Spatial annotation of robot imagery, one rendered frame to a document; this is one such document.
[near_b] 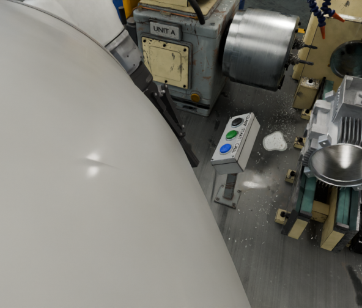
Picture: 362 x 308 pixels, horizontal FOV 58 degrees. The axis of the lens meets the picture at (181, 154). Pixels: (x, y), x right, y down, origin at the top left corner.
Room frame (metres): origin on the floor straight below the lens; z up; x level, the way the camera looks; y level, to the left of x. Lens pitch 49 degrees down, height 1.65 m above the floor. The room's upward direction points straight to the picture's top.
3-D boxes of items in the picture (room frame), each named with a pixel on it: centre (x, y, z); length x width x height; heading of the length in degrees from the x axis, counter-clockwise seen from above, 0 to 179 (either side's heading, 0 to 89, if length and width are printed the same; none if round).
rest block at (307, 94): (0.99, -0.48, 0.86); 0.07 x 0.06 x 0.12; 68
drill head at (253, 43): (1.02, -0.23, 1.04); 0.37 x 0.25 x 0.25; 68
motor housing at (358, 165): (0.60, -0.44, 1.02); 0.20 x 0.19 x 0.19; 159
